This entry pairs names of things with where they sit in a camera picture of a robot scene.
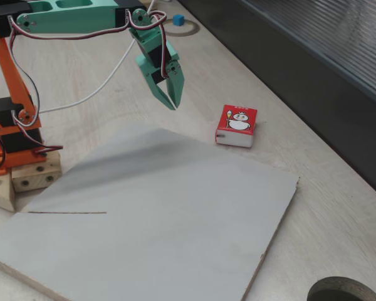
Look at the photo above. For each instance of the red box with snowman print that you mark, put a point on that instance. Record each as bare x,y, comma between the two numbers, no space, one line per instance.
238,122

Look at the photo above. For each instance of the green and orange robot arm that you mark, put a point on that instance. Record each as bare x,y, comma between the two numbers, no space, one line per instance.
75,19

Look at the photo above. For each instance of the small blue cube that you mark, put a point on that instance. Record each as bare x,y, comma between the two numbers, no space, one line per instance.
178,20

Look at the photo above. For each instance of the grey chipboard panel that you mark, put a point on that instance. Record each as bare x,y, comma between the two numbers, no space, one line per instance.
144,219

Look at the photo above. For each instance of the thick pale wooden base block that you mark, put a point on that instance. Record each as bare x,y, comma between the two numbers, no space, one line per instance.
34,178

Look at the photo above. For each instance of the frosted glass desk divider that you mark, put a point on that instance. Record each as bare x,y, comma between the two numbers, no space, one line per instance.
332,78

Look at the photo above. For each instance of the long wooden base plank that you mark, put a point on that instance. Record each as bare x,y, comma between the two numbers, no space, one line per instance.
0,192

